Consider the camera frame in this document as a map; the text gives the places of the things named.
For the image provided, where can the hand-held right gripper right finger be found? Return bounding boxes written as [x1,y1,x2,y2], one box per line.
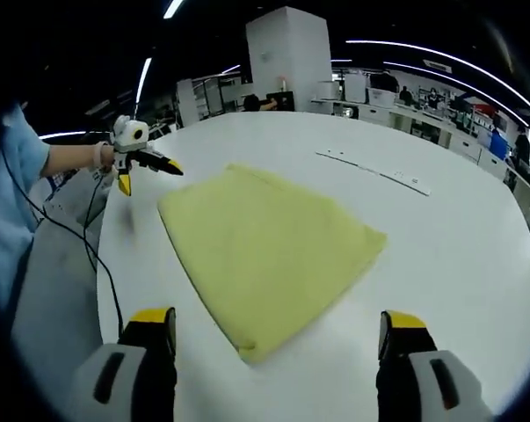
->
[376,309,494,422]

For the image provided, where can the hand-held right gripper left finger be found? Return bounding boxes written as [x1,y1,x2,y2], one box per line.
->
[70,306,178,422]

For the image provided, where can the yellow blue grey garment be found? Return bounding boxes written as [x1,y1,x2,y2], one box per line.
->
[157,163,388,365]

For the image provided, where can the person's left hand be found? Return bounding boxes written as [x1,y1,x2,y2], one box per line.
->
[95,142,116,172]

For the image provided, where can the person's light blue shirt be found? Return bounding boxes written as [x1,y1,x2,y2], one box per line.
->
[0,103,50,309]

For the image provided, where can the person's grey trousers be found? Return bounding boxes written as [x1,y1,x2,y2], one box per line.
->
[9,169,125,422]

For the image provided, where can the black cabinet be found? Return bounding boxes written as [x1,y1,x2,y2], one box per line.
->
[266,91,295,112]

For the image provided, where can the white square pillar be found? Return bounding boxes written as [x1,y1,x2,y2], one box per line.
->
[245,4,334,113]

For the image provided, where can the white box appliance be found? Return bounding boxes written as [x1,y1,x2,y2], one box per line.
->
[345,72,369,105]

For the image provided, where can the white storage bin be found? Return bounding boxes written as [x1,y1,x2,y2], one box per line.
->
[367,87,397,106]

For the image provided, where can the white desk row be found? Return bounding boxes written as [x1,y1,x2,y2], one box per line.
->
[310,98,512,177]

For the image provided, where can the blue bin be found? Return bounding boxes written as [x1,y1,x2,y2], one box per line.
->
[488,130,508,160]

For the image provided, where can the white storage shelves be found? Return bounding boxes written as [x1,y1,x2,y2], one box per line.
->
[444,94,512,137]

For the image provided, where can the ceiling air vent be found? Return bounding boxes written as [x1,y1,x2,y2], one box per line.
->
[422,59,453,74]

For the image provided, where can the black cable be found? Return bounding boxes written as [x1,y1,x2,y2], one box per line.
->
[0,149,125,335]

